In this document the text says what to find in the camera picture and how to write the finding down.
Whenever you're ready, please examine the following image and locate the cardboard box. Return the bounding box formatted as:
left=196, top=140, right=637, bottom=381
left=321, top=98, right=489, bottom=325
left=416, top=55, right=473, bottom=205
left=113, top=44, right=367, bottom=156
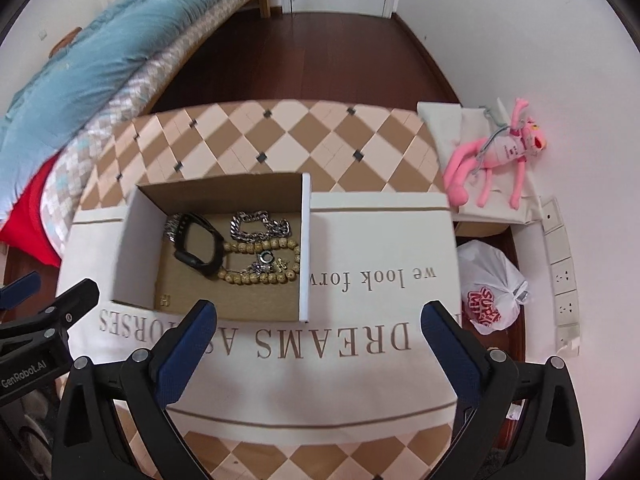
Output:
left=111, top=172, right=312, bottom=323

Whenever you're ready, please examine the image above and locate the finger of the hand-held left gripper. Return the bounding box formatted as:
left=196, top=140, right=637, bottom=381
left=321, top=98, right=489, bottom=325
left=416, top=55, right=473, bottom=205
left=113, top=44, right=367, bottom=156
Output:
left=0, top=279, right=100, bottom=356
left=0, top=272, right=43, bottom=311

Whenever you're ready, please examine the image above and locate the pink plush toy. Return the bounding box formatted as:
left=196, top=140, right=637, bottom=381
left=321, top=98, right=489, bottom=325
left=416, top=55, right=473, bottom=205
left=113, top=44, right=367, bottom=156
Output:
left=442, top=98, right=549, bottom=209

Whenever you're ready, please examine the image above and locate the black fitness band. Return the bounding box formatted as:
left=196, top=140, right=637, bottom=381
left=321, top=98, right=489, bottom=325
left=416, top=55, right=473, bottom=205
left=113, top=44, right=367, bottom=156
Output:
left=174, top=213, right=225, bottom=275

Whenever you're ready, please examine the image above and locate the white plug-in charger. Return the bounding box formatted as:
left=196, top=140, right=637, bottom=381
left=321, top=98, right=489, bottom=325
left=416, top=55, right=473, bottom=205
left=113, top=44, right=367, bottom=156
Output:
left=557, top=325, right=582, bottom=354

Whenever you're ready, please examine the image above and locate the light blue quilt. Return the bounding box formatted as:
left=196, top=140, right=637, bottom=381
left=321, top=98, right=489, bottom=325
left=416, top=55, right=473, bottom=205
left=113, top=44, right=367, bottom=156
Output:
left=0, top=0, right=281, bottom=126

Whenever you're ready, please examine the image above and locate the table with checkered cloth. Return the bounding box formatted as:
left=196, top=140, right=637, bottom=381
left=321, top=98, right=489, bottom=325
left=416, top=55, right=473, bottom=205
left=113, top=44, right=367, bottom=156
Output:
left=55, top=100, right=461, bottom=480

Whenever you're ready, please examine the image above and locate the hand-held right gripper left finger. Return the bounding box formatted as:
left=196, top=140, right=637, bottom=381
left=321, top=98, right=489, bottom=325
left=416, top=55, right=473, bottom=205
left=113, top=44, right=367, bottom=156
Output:
left=56, top=300, right=218, bottom=480

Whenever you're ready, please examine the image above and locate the thick silver chain bracelet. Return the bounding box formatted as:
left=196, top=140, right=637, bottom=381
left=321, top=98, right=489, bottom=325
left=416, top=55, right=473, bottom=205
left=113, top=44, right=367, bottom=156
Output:
left=229, top=211, right=292, bottom=243

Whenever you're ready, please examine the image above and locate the white plastic bag red print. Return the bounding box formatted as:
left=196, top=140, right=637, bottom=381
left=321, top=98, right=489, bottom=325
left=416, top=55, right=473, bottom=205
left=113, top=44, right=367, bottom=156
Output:
left=457, top=240, right=530, bottom=336

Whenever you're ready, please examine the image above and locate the red blanket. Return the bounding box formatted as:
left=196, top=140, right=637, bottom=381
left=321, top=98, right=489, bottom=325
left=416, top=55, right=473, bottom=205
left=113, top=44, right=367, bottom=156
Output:
left=0, top=155, right=63, bottom=267

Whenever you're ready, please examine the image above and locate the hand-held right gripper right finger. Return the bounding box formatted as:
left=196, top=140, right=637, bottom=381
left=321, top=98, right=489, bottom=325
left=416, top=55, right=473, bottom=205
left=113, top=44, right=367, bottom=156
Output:
left=421, top=300, right=587, bottom=480

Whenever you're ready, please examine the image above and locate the wooden bead bracelet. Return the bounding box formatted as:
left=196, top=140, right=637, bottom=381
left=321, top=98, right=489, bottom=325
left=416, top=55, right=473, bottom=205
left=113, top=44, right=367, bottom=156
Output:
left=216, top=239, right=301, bottom=286

